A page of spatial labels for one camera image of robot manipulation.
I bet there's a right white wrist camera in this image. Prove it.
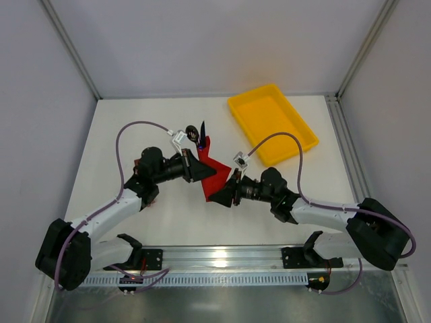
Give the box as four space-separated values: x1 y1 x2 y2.
234 151 250 175

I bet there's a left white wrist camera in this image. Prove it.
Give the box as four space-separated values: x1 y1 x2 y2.
167 130 187 154

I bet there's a left frame post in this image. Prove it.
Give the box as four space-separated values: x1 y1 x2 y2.
38 0 102 100

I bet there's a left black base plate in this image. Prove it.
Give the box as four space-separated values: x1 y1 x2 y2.
114 248 164 271

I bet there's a purple cable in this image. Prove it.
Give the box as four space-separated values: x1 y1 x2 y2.
53 120 176 292
247 131 418 294

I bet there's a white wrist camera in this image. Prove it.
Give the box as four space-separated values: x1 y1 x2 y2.
167 130 187 154
234 151 250 175

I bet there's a purple plastic fork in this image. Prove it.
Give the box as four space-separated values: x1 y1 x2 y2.
199 121 207 149

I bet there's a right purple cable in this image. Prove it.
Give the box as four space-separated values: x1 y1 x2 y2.
247 131 418 294

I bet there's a slotted cable duct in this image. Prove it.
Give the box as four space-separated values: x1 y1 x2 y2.
81 272 308 288

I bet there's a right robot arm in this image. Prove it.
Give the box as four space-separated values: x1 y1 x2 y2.
208 168 410 271

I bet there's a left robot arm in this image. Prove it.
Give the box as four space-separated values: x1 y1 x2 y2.
35 147 216 291

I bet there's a frame post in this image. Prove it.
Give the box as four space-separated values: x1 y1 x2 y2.
38 0 102 100
335 0 399 101

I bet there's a brown utensil tray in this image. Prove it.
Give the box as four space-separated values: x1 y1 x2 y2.
134 159 159 209

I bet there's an aluminium rail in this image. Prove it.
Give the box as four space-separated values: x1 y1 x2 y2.
40 242 409 275
325 94 371 203

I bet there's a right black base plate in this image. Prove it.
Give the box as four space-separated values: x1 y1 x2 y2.
281 246 343 269

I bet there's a right side aluminium rail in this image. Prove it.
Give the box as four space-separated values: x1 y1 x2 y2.
325 94 371 203

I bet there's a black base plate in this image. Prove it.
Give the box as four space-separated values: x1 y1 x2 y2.
281 246 343 269
114 248 164 271

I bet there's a yellow plastic bin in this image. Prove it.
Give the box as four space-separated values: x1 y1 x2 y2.
227 84 319 167

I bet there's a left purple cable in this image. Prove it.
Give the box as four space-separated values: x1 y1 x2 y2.
53 120 176 292

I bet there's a right frame post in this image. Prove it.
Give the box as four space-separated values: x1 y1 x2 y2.
335 0 399 101

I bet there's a front aluminium rail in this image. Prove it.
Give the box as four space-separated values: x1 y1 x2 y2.
40 242 409 275

